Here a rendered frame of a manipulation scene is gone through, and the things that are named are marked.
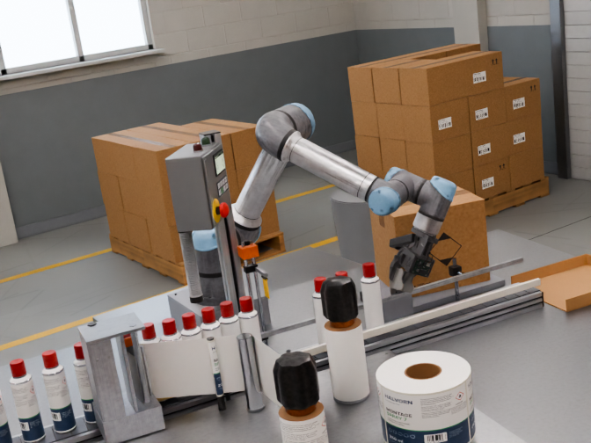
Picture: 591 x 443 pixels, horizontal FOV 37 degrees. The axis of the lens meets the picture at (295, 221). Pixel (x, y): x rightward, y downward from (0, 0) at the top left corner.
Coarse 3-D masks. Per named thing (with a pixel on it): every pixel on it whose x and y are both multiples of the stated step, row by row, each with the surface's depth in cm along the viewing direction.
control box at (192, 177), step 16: (192, 144) 228; (176, 160) 214; (192, 160) 213; (208, 160) 216; (176, 176) 215; (192, 176) 214; (208, 176) 216; (176, 192) 216; (192, 192) 216; (208, 192) 215; (224, 192) 227; (176, 208) 218; (192, 208) 217; (208, 208) 216; (176, 224) 219; (192, 224) 218; (208, 224) 217
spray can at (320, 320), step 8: (320, 280) 232; (312, 296) 234; (320, 296) 232; (320, 304) 232; (320, 312) 233; (320, 320) 234; (328, 320) 234; (320, 328) 235; (320, 336) 236; (320, 344) 237
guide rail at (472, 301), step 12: (504, 288) 254; (516, 288) 255; (528, 288) 257; (468, 300) 250; (480, 300) 251; (432, 312) 245; (444, 312) 247; (384, 324) 241; (396, 324) 241; (408, 324) 243; (372, 336) 239; (312, 348) 232; (324, 348) 233
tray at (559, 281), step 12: (552, 264) 281; (564, 264) 283; (576, 264) 285; (588, 264) 286; (516, 276) 276; (528, 276) 278; (540, 276) 280; (552, 276) 280; (564, 276) 279; (576, 276) 278; (588, 276) 276; (540, 288) 272; (552, 288) 271; (564, 288) 269; (576, 288) 268; (588, 288) 267; (552, 300) 262; (564, 300) 261; (576, 300) 254; (588, 300) 256
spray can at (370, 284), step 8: (368, 264) 239; (368, 272) 238; (368, 280) 238; (376, 280) 238; (368, 288) 238; (376, 288) 239; (368, 296) 239; (376, 296) 239; (368, 304) 240; (376, 304) 240; (368, 312) 241; (376, 312) 240; (368, 320) 242; (376, 320) 241; (368, 328) 242; (376, 336) 242
